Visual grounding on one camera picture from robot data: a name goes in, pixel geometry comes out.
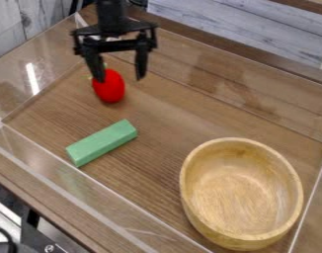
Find clear acrylic tray wall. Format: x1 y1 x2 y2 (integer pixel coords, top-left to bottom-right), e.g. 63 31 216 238
0 121 213 253

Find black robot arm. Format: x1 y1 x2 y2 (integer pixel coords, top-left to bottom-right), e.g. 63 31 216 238
71 0 159 82

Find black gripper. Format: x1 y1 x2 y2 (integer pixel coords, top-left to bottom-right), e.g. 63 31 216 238
71 20 159 82

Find black cable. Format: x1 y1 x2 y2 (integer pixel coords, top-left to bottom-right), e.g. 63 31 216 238
0 225 20 253

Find clear acrylic corner bracket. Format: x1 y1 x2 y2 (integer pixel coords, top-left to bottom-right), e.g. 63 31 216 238
74 13 89 29

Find wooden bowl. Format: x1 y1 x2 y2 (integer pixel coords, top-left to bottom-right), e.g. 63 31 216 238
179 137 304 251

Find red toy strawberry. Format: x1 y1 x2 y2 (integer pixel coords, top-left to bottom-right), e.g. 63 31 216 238
91 64 126 103

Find black metal table frame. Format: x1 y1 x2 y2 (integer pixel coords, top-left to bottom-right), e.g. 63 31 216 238
18 207 82 253

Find green rectangular block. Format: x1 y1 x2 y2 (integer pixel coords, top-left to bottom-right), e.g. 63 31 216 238
66 120 138 167

